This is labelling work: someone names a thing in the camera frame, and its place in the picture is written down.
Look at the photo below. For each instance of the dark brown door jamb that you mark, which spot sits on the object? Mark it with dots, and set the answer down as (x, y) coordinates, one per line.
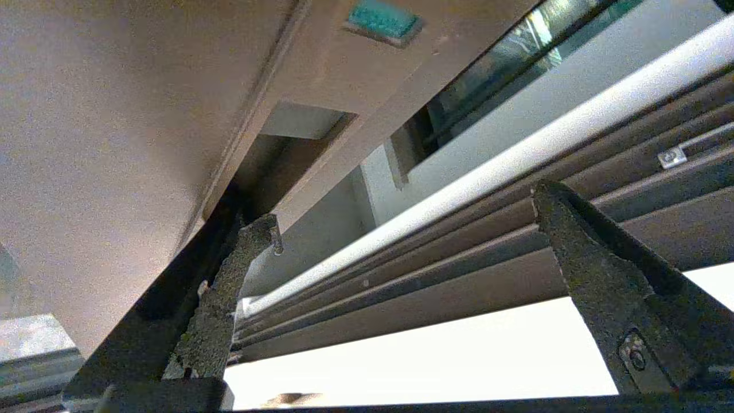
(459, 287)

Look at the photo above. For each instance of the dark door floor track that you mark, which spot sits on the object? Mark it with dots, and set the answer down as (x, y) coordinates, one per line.
(34, 355)

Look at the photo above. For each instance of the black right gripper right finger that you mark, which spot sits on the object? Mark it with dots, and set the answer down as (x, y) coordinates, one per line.
(625, 304)

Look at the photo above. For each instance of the brown-framed sliding glass door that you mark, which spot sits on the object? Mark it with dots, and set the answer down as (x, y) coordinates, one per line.
(114, 143)

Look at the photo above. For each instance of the white curtain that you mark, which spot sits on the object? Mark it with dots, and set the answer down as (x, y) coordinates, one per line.
(459, 361)

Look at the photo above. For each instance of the narrow dark metal side railing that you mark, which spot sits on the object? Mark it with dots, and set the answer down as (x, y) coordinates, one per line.
(504, 51)

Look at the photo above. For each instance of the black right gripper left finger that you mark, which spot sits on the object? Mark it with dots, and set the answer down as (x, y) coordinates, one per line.
(206, 338)

